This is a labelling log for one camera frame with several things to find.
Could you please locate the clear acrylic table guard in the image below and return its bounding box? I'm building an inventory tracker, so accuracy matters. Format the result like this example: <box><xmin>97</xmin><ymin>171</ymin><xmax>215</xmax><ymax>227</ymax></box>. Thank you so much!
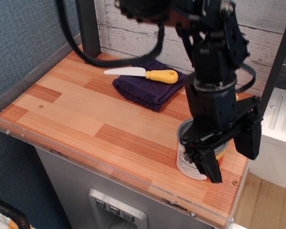
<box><xmin>0</xmin><ymin>34</ymin><xmax>263</xmax><ymax>227</ymax></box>

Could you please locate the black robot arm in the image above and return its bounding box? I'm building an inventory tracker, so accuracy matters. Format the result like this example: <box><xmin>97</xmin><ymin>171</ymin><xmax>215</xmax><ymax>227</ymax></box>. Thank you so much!
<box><xmin>115</xmin><ymin>0</ymin><xmax>263</xmax><ymax>183</ymax></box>

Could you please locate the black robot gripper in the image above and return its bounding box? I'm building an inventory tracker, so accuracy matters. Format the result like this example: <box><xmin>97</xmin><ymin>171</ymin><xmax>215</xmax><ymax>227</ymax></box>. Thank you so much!
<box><xmin>180</xmin><ymin>78</ymin><xmax>263</xmax><ymax>184</ymax></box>

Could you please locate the white cabinet with ridged top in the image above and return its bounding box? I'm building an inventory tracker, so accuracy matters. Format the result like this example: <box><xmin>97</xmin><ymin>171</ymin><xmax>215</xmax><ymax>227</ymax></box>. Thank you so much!
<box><xmin>248</xmin><ymin>88</ymin><xmax>286</xmax><ymax>188</ymax></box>

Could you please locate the grey toy fridge cabinet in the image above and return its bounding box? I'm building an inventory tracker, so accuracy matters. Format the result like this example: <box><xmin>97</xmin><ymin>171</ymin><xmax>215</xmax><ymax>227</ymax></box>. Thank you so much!
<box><xmin>36</xmin><ymin>147</ymin><xmax>211</xmax><ymax>229</ymax></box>

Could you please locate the dark grey right post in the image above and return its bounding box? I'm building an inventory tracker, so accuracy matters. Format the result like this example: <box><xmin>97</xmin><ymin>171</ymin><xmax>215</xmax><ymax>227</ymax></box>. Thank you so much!
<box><xmin>259</xmin><ymin>28</ymin><xmax>286</xmax><ymax>113</ymax></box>

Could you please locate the folded dark purple towel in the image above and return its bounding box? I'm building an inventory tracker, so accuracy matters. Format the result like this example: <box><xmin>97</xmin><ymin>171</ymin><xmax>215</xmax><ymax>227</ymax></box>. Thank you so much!
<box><xmin>112</xmin><ymin>71</ymin><xmax>187</xmax><ymax>112</ymax></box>

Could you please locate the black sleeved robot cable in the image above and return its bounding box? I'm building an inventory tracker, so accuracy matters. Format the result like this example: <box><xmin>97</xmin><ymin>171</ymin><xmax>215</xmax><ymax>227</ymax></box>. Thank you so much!
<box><xmin>56</xmin><ymin>0</ymin><xmax>166</xmax><ymax>69</ymax></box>

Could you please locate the toy food can grey lid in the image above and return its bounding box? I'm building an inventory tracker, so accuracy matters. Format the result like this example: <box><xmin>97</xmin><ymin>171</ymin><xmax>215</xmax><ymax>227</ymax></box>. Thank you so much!
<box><xmin>176</xmin><ymin>118</ymin><xmax>228</xmax><ymax>181</ymax></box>

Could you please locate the orange object at corner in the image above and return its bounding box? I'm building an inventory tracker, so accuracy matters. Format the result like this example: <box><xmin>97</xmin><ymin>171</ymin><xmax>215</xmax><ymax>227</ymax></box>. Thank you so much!
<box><xmin>8</xmin><ymin>219</ymin><xmax>19</xmax><ymax>229</ymax></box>

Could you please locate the silver dispenser button panel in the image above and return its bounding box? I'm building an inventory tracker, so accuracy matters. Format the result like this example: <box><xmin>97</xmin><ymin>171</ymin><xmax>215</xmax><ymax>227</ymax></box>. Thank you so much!
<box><xmin>89</xmin><ymin>188</ymin><xmax>148</xmax><ymax>229</ymax></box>

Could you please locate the toy knife yellow handle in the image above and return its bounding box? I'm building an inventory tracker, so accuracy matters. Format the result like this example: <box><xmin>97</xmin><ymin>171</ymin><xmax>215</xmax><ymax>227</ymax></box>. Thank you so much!
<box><xmin>103</xmin><ymin>67</ymin><xmax>179</xmax><ymax>84</ymax></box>

